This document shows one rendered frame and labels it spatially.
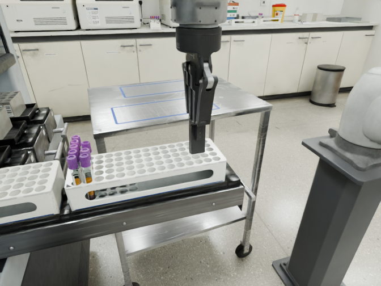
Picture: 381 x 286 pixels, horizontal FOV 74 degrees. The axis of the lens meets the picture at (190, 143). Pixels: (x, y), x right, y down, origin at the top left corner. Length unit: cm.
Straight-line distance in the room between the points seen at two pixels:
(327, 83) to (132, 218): 319
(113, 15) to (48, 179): 233
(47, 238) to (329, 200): 85
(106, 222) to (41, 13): 242
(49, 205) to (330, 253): 97
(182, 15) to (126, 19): 233
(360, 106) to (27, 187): 84
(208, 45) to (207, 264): 115
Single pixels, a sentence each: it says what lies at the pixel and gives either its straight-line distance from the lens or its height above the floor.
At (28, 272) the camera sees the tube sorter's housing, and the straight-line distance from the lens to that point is 67.
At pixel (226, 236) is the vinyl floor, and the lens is 151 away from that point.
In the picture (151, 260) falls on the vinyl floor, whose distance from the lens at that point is 142.
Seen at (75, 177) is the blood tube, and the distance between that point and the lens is 46.
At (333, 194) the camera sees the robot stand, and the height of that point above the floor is 57.
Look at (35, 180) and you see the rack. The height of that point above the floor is 86.
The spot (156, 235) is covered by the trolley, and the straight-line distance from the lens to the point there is 114.
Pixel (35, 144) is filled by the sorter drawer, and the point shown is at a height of 80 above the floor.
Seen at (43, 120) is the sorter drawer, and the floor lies 81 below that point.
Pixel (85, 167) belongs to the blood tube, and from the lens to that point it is 45.
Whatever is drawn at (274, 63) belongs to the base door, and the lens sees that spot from 337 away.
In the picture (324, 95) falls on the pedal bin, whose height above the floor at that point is 15.
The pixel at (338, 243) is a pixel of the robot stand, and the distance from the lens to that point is 111.
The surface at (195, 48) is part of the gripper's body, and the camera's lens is 42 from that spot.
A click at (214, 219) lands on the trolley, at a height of 28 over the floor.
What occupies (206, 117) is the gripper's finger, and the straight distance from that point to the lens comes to 45.
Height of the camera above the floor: 114
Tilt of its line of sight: 29 degrees down
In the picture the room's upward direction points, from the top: straight up
